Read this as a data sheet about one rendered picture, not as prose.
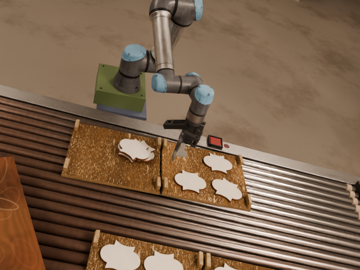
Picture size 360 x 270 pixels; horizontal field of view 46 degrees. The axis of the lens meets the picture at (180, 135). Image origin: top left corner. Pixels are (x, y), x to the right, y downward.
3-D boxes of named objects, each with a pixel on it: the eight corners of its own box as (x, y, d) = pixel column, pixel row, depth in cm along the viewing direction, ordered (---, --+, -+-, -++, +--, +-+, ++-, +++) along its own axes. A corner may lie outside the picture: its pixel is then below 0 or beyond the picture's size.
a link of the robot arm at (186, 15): (139, 58, 229) (173, -17, 185) (165, 61, 235) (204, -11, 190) (141, 77, 224) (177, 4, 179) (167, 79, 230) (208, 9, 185)
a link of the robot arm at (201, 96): (211, 83, 172) (218, 96, 166) (202, 104, 179) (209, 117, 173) (194, 81, 169) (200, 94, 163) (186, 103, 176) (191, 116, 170)
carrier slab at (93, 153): (75, 124, 199) (75, 121, 198) (159, 142, 207) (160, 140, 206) (60, 176, 172) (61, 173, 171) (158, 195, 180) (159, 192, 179)
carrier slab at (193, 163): (161, 142, 207) (162, 140, 207) (238, 159, 216) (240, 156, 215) (161, 195, 180) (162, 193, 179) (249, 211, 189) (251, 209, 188)
